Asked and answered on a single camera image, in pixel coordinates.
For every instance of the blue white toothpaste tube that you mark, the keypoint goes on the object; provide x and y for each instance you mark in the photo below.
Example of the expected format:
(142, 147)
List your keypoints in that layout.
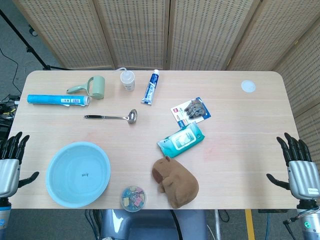
(150, 87)

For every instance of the correction tape blister pack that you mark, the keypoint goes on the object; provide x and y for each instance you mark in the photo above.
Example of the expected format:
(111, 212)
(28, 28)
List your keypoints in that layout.
(192, 110)

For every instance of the light blue plastic bowl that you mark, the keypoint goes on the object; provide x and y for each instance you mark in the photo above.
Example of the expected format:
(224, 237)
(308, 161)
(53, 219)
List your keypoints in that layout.
(77, 175)

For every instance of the black caster wheel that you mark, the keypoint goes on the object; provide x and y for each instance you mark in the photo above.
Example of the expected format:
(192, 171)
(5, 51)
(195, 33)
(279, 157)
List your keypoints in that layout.
(31, 30)

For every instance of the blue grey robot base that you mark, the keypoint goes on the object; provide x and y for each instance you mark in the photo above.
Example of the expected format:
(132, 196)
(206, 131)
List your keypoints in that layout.
(150, 225)

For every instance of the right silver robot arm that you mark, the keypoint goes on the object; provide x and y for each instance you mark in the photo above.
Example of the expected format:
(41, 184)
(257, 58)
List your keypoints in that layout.
(310, 225)

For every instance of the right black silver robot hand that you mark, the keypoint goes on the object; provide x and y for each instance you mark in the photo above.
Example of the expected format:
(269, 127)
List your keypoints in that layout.
(303, 177)

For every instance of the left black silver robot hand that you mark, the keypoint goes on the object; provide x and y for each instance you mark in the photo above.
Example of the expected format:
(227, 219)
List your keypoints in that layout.
(10, 175)

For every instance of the black tripod stand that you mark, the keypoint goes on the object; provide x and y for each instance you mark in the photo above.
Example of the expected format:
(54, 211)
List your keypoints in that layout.
(25, 43)

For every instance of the white plastic wash bottle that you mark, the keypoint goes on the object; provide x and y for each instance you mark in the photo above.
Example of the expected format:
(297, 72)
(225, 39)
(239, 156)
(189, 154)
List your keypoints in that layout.
(128, 81)

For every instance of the blue wrapped film roll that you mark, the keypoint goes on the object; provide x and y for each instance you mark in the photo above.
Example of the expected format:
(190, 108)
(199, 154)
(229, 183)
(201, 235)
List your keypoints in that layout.
(47, 99)

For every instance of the woven wooden screen panel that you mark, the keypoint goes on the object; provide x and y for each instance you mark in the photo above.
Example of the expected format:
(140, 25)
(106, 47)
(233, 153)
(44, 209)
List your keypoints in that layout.
(207, 32)
(135, 32)
(275, 32)
(305, 75)
(67, 32)

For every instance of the yellow floor tape strip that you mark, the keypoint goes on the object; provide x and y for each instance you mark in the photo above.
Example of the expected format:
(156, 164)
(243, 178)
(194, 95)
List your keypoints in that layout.
(250, 225)

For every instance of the brown capybara plush toy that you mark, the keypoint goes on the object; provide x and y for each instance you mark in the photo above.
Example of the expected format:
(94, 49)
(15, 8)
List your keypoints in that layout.
(180, 185)

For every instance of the teal wet wipes pack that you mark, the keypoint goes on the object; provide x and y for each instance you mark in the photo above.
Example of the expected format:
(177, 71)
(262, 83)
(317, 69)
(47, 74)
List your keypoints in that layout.
(182, 141)

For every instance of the clear tub of binder clips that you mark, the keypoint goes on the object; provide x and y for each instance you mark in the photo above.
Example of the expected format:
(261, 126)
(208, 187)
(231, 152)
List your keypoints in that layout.
(133, 198)

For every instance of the silver table leg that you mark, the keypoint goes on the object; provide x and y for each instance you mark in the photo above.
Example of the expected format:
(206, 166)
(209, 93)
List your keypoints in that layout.
(217, 225)

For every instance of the pale green lint roller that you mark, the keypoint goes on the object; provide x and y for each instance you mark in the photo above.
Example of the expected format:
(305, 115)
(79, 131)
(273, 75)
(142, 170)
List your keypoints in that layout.
(98, 86)

